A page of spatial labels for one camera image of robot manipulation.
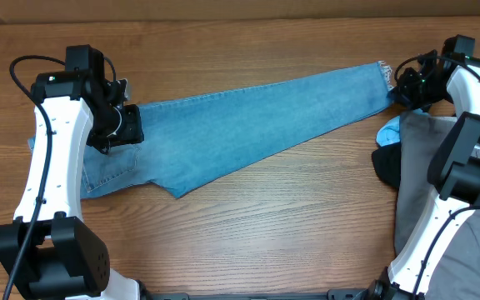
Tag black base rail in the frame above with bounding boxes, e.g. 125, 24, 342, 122
141, 288, 368, 300

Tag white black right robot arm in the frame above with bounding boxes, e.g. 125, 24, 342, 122
355, 35, 480, 300

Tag light blue cloth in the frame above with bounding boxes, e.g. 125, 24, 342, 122
376, 112, 406, 147

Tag light blue denim jeans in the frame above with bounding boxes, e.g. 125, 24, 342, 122
27, 60, 398, 200

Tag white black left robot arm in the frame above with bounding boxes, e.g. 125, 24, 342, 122
0, 45, 149, 299

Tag black garment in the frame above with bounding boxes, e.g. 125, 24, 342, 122
372, 142, 402, 190

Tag grey trousers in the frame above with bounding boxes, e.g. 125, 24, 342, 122
394, 112, 480, 300

